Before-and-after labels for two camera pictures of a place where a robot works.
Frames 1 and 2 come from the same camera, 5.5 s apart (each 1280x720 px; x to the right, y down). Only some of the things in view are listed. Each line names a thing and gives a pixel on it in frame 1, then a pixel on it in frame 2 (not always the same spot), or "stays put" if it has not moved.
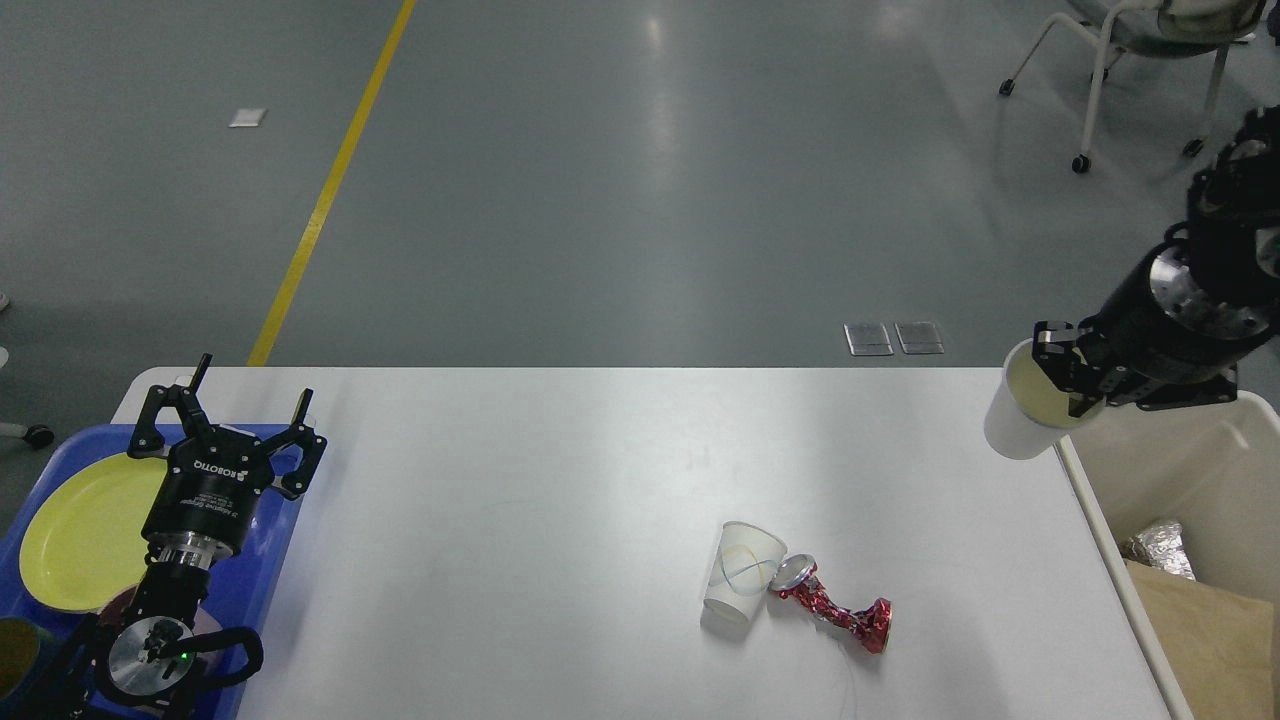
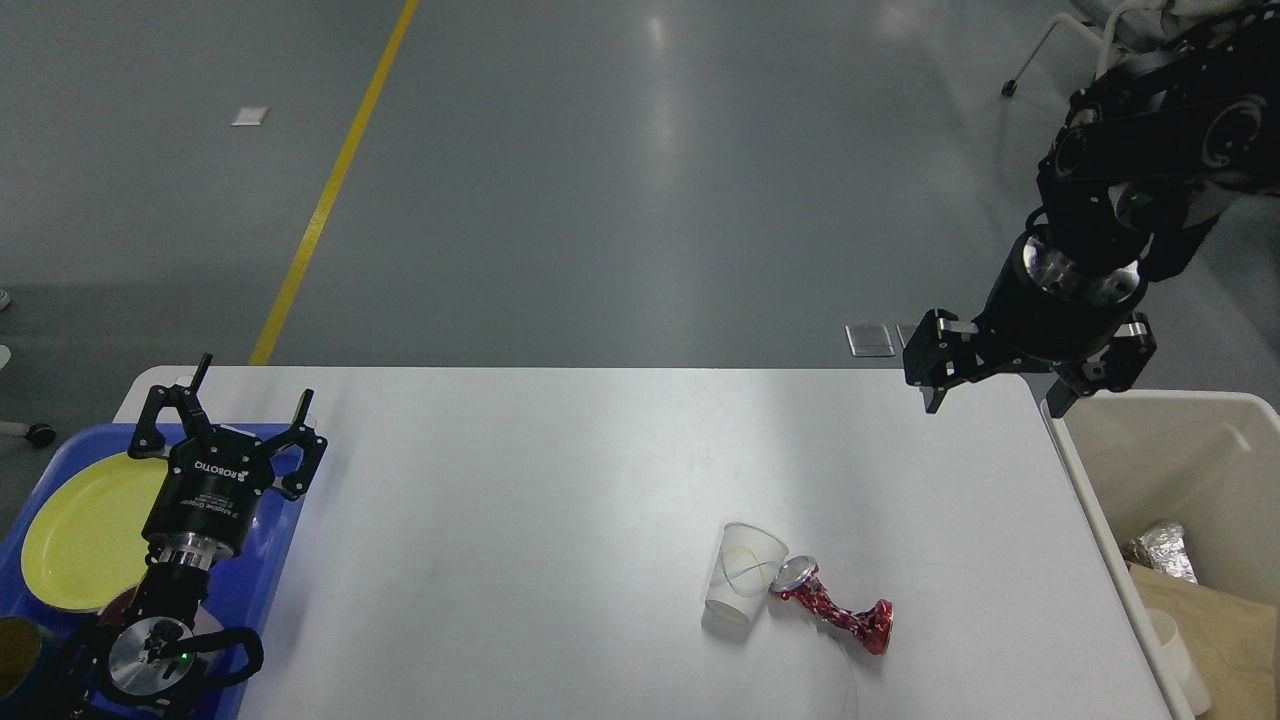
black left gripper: [207, 505] stays put
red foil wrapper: [870, 625] stays put
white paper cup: [1031, 408] to [1194, 689]
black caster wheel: [39, 435] stays put
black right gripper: [1173, 337] to [1046, 313]
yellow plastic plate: [84, 537] stays put
